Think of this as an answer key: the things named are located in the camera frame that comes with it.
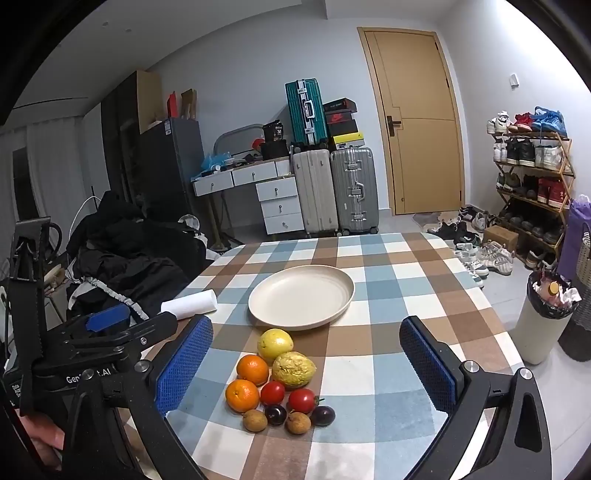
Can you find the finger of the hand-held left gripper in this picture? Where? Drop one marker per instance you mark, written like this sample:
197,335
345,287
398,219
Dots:
108,318

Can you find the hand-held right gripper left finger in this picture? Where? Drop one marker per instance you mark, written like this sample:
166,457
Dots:
184,364

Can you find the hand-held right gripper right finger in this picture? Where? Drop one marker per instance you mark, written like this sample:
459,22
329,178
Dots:
427,364

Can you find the orange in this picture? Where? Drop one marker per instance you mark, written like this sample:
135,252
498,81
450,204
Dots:
252,370
242,395

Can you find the brown longan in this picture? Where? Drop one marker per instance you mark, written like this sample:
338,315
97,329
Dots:
255,420
297,423

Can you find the smooth yellow lemon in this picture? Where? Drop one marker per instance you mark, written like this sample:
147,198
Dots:
274,345

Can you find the red tomato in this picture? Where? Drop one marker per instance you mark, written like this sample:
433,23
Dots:
272,393
301,400

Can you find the dark purple plum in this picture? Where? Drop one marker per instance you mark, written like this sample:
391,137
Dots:
275,414
322,415

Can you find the wrinkled yellow lemon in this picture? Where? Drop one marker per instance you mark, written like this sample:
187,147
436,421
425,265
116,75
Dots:
293,369

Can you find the cream round plate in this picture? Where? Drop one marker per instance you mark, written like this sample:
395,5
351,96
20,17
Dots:
300,295

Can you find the person's left hand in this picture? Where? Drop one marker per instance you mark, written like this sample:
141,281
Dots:
40,431

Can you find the white paper towel roll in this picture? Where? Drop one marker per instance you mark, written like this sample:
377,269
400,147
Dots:
194,303

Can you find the pile of black clothes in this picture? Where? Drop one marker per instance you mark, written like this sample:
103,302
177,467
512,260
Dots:
129,258

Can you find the white trash bin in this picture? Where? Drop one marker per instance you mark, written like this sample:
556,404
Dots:
540,327

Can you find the scattered pile of sneakers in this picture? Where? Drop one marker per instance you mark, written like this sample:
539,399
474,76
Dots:
485,254

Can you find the grey door mat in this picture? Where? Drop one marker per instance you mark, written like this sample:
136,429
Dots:
429,219

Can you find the small cardboard box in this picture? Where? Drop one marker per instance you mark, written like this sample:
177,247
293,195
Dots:
500,237

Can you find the woven laundry basket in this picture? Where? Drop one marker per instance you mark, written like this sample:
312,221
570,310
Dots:
577,332

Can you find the white curtain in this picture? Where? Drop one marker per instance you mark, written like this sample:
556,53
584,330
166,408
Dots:
60,161

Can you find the dark refrigerator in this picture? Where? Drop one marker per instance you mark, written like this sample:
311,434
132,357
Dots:
171,157

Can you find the silver suitcase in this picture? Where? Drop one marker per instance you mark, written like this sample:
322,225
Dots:
353,189

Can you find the blue plastic bag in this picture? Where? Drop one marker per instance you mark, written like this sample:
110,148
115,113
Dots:
217,160

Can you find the white desk with drawers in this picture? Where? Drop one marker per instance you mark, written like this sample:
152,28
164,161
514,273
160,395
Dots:
277,189

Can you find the purple bag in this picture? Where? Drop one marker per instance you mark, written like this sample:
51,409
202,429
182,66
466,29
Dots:
577,230

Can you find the beige suitcase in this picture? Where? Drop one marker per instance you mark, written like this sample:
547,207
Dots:
314,194

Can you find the tan wooden door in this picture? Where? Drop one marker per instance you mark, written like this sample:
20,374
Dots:
415,152

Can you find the grey folding table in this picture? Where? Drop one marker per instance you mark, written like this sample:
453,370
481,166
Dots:
235,138

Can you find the brown cardboard sheet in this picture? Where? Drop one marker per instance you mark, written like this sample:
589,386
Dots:
148,99

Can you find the red cap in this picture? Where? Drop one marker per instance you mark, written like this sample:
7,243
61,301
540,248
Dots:
257,144

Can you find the black bag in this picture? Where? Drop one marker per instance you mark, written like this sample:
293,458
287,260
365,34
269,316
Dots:
274,150

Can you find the wooden shoe rack with shoes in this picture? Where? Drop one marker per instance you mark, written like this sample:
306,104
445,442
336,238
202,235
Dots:
526,152

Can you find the yellow and black shoe box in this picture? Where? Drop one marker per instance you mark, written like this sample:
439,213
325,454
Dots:
347,140

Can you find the black printed box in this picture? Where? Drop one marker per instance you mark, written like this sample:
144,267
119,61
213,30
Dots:
274,131

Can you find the plain black shoe box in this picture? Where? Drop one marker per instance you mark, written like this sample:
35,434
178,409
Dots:
342,129

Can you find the red and black shoe box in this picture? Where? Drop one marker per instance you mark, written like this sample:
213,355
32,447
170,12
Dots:
339,118

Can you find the teal suitcase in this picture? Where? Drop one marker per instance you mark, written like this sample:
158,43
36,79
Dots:
304,110

